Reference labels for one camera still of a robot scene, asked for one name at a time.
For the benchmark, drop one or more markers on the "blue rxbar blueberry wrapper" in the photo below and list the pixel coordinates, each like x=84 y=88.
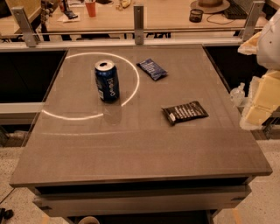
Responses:
x=155 y=71

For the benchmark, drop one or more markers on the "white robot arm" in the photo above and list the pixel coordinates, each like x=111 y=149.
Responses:
x=268 y=45

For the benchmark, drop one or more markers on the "black rxbar chocolate wrapper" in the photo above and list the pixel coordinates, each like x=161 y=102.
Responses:
x=184 y=112

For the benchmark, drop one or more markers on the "blue pepsi can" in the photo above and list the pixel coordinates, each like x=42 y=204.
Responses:
x=106 y=78

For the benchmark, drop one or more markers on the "clear sanitizer bottle left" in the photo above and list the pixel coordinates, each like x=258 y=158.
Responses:
x=237 y=94

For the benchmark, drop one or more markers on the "black keyboard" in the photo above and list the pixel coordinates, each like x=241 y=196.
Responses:
x=234 y=11

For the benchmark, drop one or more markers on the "tan brimmed hat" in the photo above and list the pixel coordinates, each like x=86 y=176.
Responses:
x=210 y=6

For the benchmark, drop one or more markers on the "black mesh pen cup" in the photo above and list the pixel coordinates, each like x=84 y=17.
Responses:
x=196 y=15

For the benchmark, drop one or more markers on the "grey counter drawer front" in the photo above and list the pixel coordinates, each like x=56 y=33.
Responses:
x=143 y=201

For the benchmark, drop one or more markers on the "red plastic cup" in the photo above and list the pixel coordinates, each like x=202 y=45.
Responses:
x=90 y=5

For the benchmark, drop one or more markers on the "wooden background desk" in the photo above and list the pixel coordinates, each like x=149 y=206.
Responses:
x=158 y=16

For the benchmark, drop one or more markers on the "grey metal post right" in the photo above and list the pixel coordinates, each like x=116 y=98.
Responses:
x=255 y=12

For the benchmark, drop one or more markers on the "grey metal post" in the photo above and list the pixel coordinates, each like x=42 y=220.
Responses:
x=255 y=12
x=139 y=24
x=30 y=37

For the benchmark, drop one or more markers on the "grey metal post middle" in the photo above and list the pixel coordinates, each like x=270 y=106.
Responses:
x=139 y=24

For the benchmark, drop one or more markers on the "grey metal post left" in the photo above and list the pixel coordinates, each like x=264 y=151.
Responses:
x=30 y=37

